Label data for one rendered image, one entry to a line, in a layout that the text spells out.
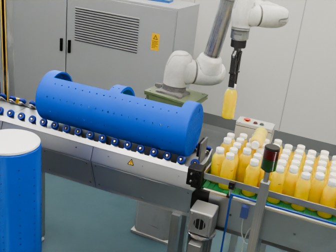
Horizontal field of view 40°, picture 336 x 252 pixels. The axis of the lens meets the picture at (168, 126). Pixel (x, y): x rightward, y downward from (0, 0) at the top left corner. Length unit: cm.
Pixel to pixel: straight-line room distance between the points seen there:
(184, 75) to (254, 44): 219
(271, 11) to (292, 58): 268
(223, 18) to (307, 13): 212
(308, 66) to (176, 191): 288
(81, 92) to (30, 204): 62
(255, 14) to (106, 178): 116
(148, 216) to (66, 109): 114
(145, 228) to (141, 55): 153
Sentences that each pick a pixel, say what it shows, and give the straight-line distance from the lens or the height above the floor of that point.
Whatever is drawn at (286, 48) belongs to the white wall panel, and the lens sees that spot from 498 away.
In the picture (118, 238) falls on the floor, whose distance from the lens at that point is 338.
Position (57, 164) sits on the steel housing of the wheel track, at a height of 72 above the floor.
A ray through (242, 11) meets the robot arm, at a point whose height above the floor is 170.
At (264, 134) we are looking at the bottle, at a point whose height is 113.
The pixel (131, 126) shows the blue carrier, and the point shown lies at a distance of 235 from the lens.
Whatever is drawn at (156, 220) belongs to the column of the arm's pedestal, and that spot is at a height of 16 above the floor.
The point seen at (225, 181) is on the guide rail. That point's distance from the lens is 220.
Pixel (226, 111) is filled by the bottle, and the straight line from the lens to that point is 238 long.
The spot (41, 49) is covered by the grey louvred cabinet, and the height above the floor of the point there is 85.
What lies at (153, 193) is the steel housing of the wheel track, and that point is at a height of 73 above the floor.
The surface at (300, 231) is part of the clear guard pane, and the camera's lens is 217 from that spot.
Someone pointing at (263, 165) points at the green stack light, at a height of 118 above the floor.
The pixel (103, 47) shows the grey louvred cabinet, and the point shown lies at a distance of 427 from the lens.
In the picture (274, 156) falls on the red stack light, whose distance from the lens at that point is 190.
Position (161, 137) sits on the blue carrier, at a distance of 230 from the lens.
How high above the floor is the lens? 200
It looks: 22 degrees down
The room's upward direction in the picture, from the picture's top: 6 degrees clockwise
